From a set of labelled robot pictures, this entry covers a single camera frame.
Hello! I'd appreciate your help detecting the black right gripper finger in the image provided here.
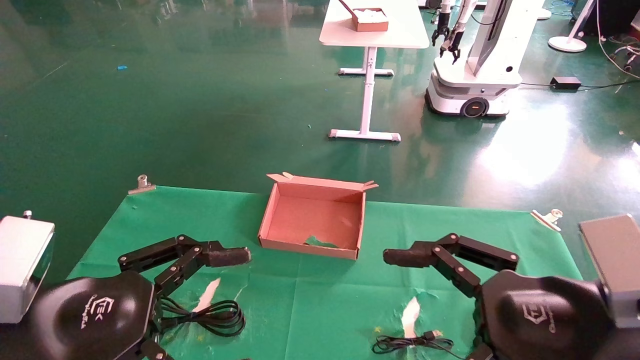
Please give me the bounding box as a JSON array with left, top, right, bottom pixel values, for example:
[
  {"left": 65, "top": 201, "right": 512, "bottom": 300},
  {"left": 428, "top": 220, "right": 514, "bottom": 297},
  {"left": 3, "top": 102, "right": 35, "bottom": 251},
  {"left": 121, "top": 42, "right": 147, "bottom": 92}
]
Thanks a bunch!
[{"left": 383, "top": 232, "right": 520, "bottom": 299}]

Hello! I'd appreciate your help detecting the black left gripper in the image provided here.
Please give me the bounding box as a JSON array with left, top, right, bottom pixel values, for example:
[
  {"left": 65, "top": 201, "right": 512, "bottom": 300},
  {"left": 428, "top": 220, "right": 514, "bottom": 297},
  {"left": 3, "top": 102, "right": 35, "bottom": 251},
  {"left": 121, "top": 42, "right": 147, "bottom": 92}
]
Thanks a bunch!
[{"left": 27, "top": 234, "right": 252, "bottom": 360}]

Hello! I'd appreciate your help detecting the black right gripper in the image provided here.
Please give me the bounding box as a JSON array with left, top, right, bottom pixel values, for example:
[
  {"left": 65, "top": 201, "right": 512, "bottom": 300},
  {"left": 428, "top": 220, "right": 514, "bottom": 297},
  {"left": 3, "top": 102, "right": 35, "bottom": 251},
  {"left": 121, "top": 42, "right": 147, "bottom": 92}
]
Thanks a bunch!
[{"left": 467, "top": 270, "right": 617, "bottom": 360}]

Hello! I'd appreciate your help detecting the thick black power cable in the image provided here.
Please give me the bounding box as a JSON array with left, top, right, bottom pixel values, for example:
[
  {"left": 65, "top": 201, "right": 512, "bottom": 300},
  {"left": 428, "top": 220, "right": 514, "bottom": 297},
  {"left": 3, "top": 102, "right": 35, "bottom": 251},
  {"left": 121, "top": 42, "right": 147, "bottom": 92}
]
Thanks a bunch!
[{"left": 159, "top": 296, "right": 247, "bottom": 338}]

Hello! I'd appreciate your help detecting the thin black USB cable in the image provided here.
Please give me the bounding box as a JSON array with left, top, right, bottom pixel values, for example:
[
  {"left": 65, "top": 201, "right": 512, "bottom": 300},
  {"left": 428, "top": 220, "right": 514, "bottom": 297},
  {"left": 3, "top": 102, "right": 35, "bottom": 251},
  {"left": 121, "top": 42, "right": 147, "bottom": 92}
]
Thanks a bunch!
[{"left": 372, "top": 329, "right": 468, "bottom": 360}]

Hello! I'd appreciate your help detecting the white robot arm black gripper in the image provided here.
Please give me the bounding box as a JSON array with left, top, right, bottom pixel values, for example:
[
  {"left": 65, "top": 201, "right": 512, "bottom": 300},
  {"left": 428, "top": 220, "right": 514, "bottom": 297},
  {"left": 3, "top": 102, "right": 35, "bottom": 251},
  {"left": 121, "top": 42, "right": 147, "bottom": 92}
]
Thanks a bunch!
[
  {"left": 431, "top": 0, "right": 453, "bottom": 47},
  {"left": 440, "top": 0, "right": 478, "bottom": 65}
]

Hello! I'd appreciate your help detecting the open cardboard box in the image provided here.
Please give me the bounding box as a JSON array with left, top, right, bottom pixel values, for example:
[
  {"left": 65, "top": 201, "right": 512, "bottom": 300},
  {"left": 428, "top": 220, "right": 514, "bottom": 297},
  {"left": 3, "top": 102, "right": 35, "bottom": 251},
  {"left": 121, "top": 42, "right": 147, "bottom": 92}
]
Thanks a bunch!
[{"left": 258, "top": 172, "right": 379, "bottom": 261}]

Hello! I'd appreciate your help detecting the small brown box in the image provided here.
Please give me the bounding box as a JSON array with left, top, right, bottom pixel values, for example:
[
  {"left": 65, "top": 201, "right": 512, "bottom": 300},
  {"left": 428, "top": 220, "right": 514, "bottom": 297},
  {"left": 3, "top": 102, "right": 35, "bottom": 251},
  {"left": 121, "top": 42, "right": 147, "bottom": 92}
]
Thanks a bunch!
[{"left": 339, "top": 0, "right": 390, "bottom": 33}]

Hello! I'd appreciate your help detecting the green table cloth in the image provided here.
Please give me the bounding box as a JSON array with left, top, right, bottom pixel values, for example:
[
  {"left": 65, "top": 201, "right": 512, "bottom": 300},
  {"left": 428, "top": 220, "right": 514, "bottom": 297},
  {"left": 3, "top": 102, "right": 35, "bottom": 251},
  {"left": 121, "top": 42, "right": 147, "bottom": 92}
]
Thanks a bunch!
[{"left": 67, "top": 186, "right": 584, "bottom": 360}]

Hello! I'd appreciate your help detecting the silver metal clip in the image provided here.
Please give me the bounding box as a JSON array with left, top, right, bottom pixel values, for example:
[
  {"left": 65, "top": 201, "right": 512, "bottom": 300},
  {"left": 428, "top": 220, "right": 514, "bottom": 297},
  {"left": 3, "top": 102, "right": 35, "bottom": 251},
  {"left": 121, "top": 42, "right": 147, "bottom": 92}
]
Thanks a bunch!
[
  {"left": 128, "top": 174, "right": 157, "bottom": 195},
  {"left": 530, "top": 208, "right": 564, "bottom": 232}
]

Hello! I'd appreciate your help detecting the white wheeled robot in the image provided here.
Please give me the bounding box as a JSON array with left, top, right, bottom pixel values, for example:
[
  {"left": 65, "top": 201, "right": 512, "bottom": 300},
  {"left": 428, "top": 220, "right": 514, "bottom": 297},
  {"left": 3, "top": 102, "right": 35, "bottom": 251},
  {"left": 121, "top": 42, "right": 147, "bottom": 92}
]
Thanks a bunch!
[{"left": 425, "top": 0, "right": 546, "bottom": 119}]

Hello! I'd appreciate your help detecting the white table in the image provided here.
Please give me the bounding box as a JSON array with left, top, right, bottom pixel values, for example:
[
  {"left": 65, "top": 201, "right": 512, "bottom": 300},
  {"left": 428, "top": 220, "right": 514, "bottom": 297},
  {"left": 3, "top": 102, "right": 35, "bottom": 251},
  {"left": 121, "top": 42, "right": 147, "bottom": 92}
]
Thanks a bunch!
[{"left": 319, "top": 0, "right": 431, "bottom": 143}]

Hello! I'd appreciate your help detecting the black power adapter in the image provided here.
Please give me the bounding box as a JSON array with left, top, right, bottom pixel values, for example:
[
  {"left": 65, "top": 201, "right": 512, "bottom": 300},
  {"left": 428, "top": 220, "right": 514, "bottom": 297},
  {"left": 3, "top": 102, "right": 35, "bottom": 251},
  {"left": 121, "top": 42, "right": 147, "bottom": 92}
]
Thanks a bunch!
[{"left": 550, "top": 76, "right": 582, "bottom": 91}]

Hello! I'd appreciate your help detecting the white floor stand base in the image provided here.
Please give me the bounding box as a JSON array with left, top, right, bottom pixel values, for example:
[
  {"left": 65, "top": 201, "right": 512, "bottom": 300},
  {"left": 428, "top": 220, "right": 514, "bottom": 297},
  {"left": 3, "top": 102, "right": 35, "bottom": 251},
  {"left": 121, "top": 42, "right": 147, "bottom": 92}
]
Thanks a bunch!
[{"left": 548, "top": 0, "right": 598, "bottom": 53}]

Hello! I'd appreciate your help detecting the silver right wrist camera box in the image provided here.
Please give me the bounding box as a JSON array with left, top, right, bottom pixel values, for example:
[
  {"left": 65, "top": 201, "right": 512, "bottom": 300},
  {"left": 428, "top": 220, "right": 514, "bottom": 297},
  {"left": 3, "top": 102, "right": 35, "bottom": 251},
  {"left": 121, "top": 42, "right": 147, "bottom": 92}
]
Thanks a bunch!
[{"left": 579, "top": 214, "right": 640, "bottom": 329}]

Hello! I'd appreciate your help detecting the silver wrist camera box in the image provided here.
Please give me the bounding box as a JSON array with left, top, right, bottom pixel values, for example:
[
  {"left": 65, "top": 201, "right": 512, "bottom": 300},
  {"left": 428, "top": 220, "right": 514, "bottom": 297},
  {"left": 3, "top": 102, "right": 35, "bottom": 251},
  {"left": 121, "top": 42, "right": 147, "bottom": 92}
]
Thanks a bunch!
[
  {"left": 0, "top": 210, "right": 56, "bottom": 324},
  {"left": 579, "top": 214, "right": 640, "bottom": 329}
]

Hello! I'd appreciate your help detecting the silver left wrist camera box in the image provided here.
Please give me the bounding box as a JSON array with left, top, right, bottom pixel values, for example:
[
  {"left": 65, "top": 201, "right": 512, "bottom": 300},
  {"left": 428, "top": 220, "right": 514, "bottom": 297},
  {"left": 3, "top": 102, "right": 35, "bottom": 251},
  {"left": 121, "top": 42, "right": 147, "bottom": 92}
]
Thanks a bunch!
[{"left": 0, "top": 210, "right": 56, "bottom": 324}]

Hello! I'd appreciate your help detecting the black floor cable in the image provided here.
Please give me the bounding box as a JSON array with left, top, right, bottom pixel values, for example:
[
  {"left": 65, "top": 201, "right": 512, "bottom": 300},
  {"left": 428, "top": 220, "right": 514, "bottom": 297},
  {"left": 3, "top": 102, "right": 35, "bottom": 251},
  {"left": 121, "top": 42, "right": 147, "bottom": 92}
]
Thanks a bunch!
[{"left": 520, "top": 79, "right": 640, "bottom": 92}]

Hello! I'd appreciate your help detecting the white floor cable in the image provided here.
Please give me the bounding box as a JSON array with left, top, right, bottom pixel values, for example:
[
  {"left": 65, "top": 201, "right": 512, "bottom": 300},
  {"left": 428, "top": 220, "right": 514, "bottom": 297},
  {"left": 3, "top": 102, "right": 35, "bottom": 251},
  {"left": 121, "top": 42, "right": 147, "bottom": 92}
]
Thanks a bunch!
[{"left": 595, "top": 0, "right": 640, "bottom": 81}]

